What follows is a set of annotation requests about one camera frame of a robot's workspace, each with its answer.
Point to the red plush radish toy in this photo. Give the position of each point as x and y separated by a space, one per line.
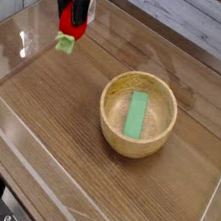
68 34

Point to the clear acrylic tray wall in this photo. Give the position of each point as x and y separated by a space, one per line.
58 179

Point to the wooden bowl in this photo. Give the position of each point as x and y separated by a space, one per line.
160 117

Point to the green rectangular block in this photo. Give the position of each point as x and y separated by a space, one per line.
135 115

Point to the clear acrylic corner bracket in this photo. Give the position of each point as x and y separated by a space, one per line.
91 11

